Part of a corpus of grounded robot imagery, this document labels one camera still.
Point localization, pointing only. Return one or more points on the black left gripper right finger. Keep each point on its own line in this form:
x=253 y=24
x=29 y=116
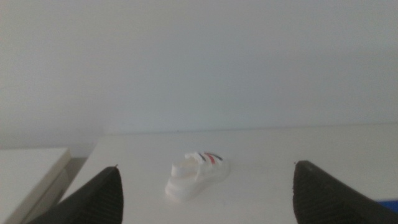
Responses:
x=323 y=199

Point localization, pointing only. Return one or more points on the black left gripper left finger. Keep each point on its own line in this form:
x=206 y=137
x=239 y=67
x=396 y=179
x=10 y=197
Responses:
x=96 y=202

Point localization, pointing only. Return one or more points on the white shoe with coloured stripes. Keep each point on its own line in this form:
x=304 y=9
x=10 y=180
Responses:
x=189 y=180

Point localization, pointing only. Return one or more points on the blue rectangular mat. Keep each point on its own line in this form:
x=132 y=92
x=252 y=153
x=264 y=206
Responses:
x=390 y=205

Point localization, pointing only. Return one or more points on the white side cabinet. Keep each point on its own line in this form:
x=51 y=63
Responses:
x=25 y=174

